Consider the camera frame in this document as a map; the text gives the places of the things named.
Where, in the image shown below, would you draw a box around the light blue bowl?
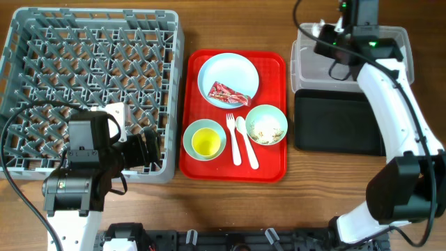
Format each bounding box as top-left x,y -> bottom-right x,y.
183,119 -> 226,161

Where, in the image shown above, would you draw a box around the yellow plastic cup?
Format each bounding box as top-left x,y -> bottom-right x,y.
192,128 -> 221,159

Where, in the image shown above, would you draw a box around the red snack wrapper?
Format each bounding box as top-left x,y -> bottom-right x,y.
208,82 -> 252,107

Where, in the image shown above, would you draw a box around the green bowl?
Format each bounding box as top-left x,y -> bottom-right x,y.
245,105 -> 288,146

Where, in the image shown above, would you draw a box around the rice and food scraps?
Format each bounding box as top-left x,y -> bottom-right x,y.
249,119 -> 284,145

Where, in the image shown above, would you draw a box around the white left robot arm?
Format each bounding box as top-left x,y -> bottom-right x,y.
43,112 -> 161,250

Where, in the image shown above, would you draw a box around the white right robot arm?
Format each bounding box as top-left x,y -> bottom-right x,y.
312,1 -> 445,246

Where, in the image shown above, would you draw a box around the grey dishwasher rack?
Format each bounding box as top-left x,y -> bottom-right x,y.
1,8 -> 184,183

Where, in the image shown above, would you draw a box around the clear plastic bin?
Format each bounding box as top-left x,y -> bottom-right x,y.
290,26 -> 415,93

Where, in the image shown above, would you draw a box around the black plastic bin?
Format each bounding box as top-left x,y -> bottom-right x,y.
294,89 -> 385,156

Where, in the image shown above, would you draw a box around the white plastic fork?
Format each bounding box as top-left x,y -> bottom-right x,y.
226,113 -> 242,166

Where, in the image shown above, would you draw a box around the light blue plate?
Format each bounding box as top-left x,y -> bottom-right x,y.
197,53 -> 260,109

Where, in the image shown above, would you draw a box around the white plastic spoon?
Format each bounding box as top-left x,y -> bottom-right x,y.
236,116 -> 259,169

